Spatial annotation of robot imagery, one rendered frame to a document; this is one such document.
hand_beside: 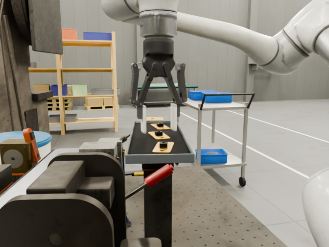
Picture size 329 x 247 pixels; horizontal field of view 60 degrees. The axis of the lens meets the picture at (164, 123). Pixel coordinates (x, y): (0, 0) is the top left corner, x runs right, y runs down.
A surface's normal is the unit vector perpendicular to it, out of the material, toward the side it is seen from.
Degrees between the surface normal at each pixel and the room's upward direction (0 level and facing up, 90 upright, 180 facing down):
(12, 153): 90
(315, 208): 80
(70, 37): 90
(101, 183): 0
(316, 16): 59
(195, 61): 90
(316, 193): 64
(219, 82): 90
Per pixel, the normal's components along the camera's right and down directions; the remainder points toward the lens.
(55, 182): 0.00, -0.98
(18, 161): 0.06, 0.19
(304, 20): -0.85, -0.27
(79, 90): 0.28, 0.18
